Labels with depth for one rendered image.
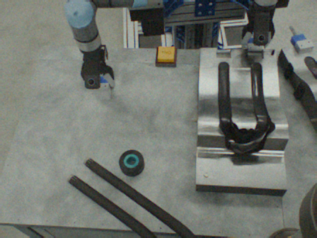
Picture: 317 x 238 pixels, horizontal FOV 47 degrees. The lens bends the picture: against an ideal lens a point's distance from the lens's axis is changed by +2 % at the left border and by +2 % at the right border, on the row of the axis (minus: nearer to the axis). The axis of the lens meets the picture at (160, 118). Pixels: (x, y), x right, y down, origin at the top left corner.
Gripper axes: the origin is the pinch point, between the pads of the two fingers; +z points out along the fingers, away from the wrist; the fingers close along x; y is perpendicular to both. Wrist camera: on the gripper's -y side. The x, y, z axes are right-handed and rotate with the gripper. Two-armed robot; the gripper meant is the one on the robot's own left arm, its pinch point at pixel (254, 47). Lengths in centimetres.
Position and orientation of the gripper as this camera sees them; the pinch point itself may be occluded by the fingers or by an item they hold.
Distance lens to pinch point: 140.8
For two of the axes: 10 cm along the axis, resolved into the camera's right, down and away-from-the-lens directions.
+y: 0.6, -8.6, 5.0
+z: 0.5, 5.1, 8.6
